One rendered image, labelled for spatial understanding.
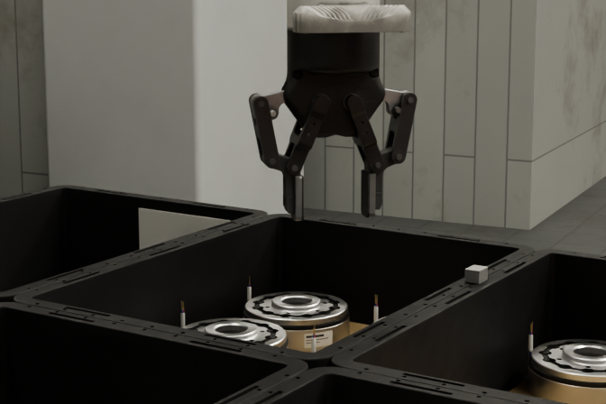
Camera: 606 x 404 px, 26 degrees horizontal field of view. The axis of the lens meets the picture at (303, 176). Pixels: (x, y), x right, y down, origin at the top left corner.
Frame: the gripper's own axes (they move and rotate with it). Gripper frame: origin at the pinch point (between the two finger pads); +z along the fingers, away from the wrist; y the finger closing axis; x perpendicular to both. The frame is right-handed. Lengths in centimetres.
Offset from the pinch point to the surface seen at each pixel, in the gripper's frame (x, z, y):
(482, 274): 1.9, 6.6, -12.5
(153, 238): -39.5, 11.6, 11.1
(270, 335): -9.4, 14.3, 3.5
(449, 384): 25.6, 7.3, -1.7
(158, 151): -372, 55, -23
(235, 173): -379, 66, -53
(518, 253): -7.1, 7.3, -19.3
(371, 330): 13.1, 7.3, 0.1
